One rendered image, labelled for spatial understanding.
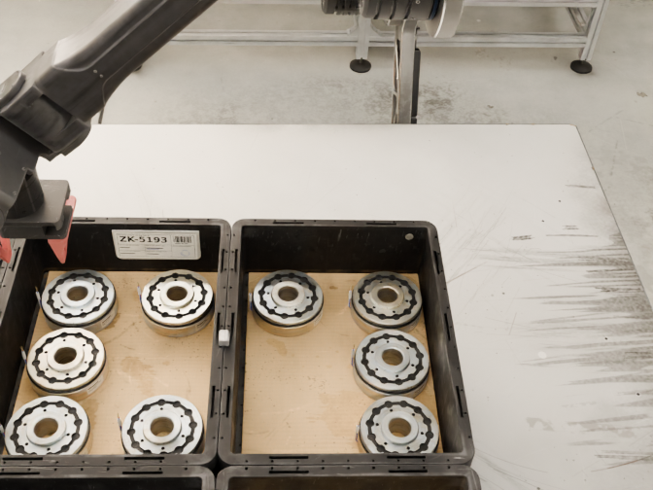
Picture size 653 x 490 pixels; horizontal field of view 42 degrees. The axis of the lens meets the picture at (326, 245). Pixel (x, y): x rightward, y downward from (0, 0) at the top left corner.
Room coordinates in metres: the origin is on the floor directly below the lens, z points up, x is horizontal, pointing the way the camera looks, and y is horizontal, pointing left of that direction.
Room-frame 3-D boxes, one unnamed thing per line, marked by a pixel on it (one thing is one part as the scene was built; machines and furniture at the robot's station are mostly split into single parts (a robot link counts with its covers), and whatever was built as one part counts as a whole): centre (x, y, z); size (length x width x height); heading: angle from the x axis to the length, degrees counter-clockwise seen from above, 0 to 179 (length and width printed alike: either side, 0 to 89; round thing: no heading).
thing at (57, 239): (0.67, 0.32, 1.10); 0.07 x 0.07 x 0.09; 4
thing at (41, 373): (0.67, 0.34, 0.86); 0.10 x 0.10 x 0.01
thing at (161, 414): (0.57, 0.19, 0.86); 0.05 x 0.05 x 0.01
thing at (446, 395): (0.70, -0.03, 0.87); 0.40 x 0.30 x 0.11; 5
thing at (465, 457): (0.70, -0.03, 0.92); 0.40 x 0.30 x 0.02; 5
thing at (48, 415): (0.56, 0.33, 0.86); 0.05 x 0.05 x 0.01
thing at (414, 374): (0.70, -0.10, 0.86); 0.10 x 0.10 x 0.01
